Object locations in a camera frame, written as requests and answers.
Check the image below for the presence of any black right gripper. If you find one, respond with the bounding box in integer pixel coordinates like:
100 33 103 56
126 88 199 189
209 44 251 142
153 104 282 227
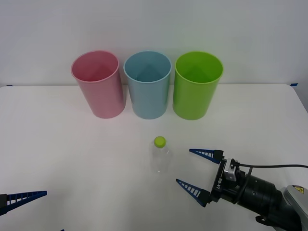
176 148 244 208

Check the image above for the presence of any clear bottle yellow-green cap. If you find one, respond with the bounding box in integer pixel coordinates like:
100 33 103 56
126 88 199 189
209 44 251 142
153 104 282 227
150 136 174 174

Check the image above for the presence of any green plastic bin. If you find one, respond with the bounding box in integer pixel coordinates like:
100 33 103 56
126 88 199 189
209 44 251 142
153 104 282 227
172 51 224 121

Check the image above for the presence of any pale blue plastic bin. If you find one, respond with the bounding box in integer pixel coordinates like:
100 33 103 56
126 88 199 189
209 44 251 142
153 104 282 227
123 50 172 120

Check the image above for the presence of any pink plastic bin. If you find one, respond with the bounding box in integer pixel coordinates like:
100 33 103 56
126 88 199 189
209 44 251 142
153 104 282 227
70 50 127 119

